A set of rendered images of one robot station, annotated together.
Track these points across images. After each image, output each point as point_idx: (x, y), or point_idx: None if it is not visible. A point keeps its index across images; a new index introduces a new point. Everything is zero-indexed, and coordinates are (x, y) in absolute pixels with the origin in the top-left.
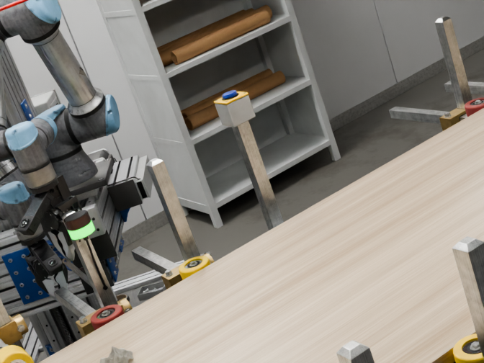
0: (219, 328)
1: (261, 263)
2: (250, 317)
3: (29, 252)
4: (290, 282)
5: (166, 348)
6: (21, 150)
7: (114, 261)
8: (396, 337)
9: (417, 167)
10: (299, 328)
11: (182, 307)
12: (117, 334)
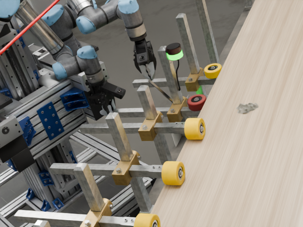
0: (286, 80)
1: (256, 55)
2: (296, 71)
3: (52, 104)
4: (291, 55)
5: (270, 95)
6: (135, 13)
7: None
8: None
9: (274, 4)
10: None
11: (243, 82)
12: (222, 102)
